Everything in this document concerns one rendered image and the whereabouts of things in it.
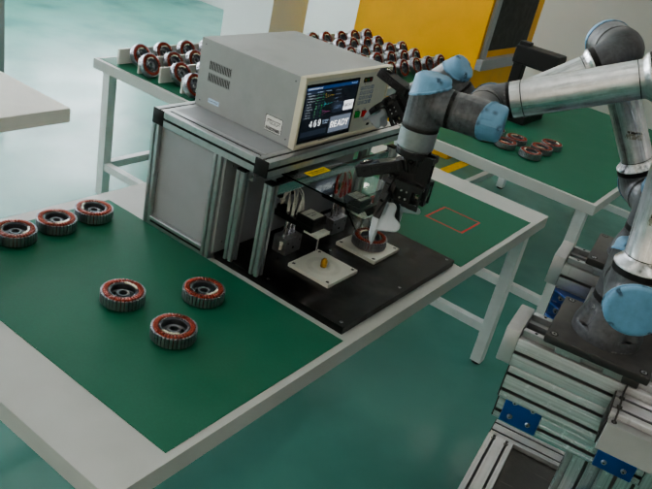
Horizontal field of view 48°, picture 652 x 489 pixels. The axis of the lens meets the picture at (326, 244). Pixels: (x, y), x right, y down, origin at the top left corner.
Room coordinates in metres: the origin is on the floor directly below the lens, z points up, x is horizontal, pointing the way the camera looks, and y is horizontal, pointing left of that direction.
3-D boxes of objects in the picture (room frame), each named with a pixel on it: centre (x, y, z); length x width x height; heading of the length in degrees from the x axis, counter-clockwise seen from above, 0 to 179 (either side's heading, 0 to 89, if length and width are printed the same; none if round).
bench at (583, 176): (4.16, -1.12, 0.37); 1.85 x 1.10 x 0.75; 149
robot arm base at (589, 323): (1.43, -0.65, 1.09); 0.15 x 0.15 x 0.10
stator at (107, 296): (1.55, 0.47, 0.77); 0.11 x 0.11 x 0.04
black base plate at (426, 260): (2.03, -0.06, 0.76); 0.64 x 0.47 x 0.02; 149
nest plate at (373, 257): (2.12, -0.13, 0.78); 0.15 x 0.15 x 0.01; 59
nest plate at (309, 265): (1.91, -0.01, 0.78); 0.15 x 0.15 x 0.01; 59
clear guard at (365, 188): (1.90, 0.01, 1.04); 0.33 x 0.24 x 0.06; 59
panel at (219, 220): (2.15, 0.15, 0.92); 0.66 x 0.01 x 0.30; 149
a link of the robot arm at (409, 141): (1.44, -0.13, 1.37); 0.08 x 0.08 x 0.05
